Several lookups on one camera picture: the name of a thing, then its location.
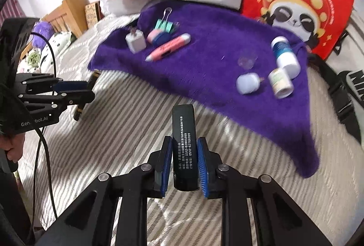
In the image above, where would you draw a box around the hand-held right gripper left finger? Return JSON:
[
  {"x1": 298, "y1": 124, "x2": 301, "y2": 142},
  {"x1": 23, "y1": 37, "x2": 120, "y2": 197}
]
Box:
[{"x1": 43, "y1": 135, "x2": 174, "y2": 246}]

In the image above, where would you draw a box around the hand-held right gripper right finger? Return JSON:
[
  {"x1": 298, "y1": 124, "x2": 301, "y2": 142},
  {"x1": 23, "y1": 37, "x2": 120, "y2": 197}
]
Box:
[{"x1": 197, "y1": 136, "x2": 333, "y2": 246}]

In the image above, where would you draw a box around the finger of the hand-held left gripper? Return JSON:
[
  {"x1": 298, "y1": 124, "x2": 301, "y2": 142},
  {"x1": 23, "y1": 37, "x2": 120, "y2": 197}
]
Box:
[
  {"x1": 18, "y1": 71, "x2": 99, "y2": 93},
  {"x1": 18, "y1": 90, "x2": 96, "y2": 115}
]

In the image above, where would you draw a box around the black and gold tube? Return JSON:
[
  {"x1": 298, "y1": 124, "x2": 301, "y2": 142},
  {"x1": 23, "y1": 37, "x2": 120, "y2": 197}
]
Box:
[{"x1": 73, "y1": 69, "x2": 102, "y2": 121}]

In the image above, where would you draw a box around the black rectangular device with text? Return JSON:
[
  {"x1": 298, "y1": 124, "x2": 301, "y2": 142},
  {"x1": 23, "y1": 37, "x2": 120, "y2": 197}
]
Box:
[{"x1": 171, "y1": 104, "x2": 200, "y2": 192}]

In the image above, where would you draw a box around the white charger plug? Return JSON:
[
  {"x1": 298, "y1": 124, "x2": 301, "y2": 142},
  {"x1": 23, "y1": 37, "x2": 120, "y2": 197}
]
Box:
[{"x1": 126, "y1": 29, "x2": 147, "y2": 53}]

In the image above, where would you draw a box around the small white round bottle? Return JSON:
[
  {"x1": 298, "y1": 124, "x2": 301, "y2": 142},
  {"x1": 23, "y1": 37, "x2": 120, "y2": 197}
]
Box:
[{"x1": 236, "y1": 72, "x2": 265, "y2": 95}]

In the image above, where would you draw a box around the pink and blue eraser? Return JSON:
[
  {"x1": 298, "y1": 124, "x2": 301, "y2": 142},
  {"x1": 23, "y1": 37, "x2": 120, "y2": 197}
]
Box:
[{"x1": 147, "y1": 29, "x2": 170, "y2": 46}]

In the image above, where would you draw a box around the pink pen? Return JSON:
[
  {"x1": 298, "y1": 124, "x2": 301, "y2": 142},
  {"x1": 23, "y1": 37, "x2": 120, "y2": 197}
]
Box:
[{"x1": 145, "y1": 33, "x2": 192, "y2": 62}]

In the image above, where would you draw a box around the clear plastic cap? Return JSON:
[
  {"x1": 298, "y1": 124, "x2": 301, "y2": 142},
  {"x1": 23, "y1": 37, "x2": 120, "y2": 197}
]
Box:
[{"x1": 238, "y1": 54, "x2": 258, "y2": 70}]

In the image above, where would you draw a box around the small green label bottle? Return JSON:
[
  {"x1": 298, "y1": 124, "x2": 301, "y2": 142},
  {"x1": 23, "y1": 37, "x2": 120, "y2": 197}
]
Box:
[{"x1": 268, "y1": 68, "x2": 294, "y2": 99}]

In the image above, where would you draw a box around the person's left hand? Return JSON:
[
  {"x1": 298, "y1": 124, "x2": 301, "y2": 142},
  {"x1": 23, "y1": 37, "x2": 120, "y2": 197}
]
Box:
[{"x1": 0, "y1": 135, "x2": 26, "y2": 164}]

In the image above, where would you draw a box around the green and white plush toy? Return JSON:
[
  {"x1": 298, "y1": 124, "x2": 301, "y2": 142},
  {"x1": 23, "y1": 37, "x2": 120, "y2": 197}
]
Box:
[{"x1": 17, "y1": 48, "x2": 43, "y2": 73}]

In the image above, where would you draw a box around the purple plush toy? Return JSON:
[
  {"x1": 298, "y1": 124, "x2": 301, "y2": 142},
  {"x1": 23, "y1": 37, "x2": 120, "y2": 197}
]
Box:
[{"x1": 31, "y1": 21, "x2": 54, "y2": 49}]

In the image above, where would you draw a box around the pink striped curtain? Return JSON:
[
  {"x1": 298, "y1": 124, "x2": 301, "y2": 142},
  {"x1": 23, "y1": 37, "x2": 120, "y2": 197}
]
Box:
[{"x1": 0, "y1": 0, "x2": 26, "y2": 25}]

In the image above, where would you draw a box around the panda print pillow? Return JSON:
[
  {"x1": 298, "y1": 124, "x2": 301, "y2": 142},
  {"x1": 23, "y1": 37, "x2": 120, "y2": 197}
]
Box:
[{"x1": 40, "y1": 31, "x2": 77, "y2": 70}]

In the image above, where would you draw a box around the striped bed quilt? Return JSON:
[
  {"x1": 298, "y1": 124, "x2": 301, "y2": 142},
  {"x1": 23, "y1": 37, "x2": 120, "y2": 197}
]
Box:
[{"x1": 17, "y1": 13, "x2": 364, "y2": 246}]

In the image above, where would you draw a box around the wooden headboard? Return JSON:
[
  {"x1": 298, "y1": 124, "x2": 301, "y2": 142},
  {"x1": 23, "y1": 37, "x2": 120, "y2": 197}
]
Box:
[{"x1": 43, "y1": 0, "x2": 88, "y2": 39}]

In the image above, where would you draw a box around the brown patterned box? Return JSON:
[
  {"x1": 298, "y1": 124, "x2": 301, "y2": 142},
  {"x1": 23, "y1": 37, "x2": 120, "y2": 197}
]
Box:
[{"x1": 84, "y1": 0, "x2": 103, "y2": 29}]

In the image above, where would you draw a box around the purple fleece towel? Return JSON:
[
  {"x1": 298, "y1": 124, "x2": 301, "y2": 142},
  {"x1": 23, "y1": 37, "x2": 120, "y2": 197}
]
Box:
[{"x1": 87, "y1": 3, "x2": 320, "y2": 180}]

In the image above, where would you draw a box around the green binder clip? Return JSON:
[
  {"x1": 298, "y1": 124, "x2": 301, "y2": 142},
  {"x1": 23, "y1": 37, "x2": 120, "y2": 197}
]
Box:
[{"x1": 154, "y1": 7, "x2": 180, "y2": 34}]

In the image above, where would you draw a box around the blue and white bottle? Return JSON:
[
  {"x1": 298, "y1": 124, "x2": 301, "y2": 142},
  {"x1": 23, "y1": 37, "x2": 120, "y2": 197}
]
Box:
[{"x1": 270, "y1": 36, "x2": 301, "y2": 77}]

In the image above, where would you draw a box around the white canvas tote bag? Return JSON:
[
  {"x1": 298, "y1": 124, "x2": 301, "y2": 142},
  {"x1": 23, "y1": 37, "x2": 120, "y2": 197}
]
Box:
[{"x1": 327, "y1": 2, "x2": 364, "y2": 104}]

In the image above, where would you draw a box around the red panda paper bag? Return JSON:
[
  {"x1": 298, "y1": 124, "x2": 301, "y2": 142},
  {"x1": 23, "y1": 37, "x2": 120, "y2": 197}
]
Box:
[{"x1": 240, "y1": 0, "x2": 357, "y2": 62}]

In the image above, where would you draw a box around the black cable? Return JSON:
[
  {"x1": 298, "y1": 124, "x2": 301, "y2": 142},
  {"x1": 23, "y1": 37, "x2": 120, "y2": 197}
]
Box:
[{"x1": 30, "y1": 32, "x2": 59, "y2": 219}]

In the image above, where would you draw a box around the black strap bag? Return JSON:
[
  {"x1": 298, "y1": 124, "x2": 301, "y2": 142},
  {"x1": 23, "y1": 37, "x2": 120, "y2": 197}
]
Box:
[{"x1": 308, "y1": 53, "x2": 364, "y2": 144}]

